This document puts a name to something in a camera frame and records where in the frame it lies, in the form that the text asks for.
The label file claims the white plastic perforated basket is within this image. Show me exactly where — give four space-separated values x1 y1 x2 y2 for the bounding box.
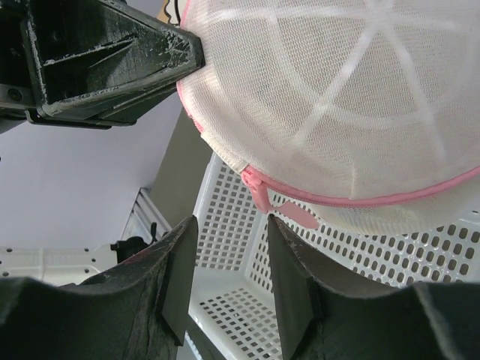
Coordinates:
189 156 479 359

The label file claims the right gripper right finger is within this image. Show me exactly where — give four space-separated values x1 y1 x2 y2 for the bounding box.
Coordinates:
268 216 479 359

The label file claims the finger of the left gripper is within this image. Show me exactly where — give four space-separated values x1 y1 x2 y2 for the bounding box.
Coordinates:
20 1 205 129

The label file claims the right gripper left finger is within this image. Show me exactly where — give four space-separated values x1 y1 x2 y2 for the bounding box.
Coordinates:
1 216 198 359

